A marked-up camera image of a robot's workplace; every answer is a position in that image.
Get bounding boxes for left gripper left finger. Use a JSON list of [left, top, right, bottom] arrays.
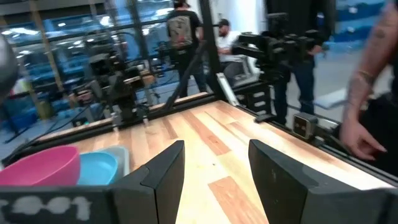
[[110, 139, 186, 224]]

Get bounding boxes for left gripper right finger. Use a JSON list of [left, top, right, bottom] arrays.
[[248, 139, 358, 224]]

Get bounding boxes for blue plastic plate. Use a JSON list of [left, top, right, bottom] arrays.
[[77, 151, 119, 186]]

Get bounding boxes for magenta plastic bowl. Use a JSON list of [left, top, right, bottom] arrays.
[[0, 144, 81, 187]]

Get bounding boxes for person's forearm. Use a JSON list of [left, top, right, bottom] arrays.
[[345, 0, 398, 125]]

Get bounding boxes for grey plastic tray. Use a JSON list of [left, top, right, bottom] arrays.
[[96, 145, 131, 181]]

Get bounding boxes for person's hand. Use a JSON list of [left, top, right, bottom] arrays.
[[338, 119, 388, 162]]

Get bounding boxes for person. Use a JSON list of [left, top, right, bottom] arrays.
[[266, 0, 338, 125], [216, 18, 249, 86], [360, 55, 398, 177], [166, 0, 208, 97]]

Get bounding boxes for table-level camera box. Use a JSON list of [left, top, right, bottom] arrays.
[[292, 111, 318, 141]]

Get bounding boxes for silver aluminium bracket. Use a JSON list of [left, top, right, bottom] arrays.
[[216, 73, 240, 106]]

